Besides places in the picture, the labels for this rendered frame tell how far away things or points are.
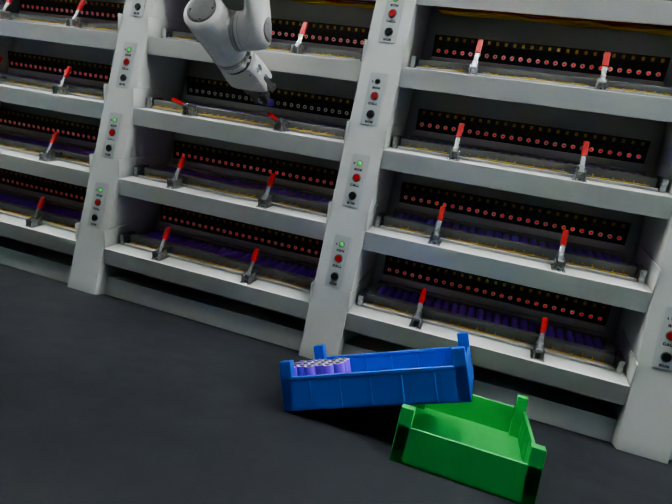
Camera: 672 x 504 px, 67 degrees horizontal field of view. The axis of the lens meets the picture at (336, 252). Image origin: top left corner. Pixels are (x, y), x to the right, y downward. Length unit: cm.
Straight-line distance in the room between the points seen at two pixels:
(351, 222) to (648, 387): 70
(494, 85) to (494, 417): 70
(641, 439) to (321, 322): 70
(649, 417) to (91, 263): 138
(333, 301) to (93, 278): 68
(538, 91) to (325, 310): 68
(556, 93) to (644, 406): 67
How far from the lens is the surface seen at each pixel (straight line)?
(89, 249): 155
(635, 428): 124
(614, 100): 124
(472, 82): 123
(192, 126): 142
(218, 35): 112
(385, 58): 127
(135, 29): 160
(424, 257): 117
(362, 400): 83
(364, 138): 123
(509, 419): 107
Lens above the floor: 30
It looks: 2 degrees down
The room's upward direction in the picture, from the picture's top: 12 degrees clockwise
